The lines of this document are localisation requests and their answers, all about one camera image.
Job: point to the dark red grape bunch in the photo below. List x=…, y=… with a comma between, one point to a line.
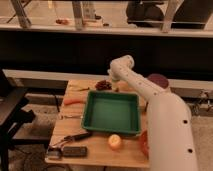
x=103, y=85

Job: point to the green plastic tray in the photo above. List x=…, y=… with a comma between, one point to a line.
x=112, y=112

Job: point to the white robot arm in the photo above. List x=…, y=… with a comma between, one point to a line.
x=170, y=137

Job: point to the green chili pepper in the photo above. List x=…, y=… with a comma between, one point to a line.
x=77, y=88

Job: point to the orange carrot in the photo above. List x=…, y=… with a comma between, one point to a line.
x=73, y=101

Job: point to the metal spoon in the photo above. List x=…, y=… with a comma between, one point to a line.
x=61, y=117

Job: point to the purple bowl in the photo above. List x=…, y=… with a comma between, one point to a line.
x=159, y=79

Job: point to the yellow apple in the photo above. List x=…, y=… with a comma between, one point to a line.
x=115, y=142

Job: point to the red-orange bowl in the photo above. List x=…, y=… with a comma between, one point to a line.
x=143, y=143

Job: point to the small metal grater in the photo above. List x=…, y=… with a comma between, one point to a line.
x=54, y=153

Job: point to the black chair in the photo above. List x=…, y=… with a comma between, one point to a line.
x=12, y=117

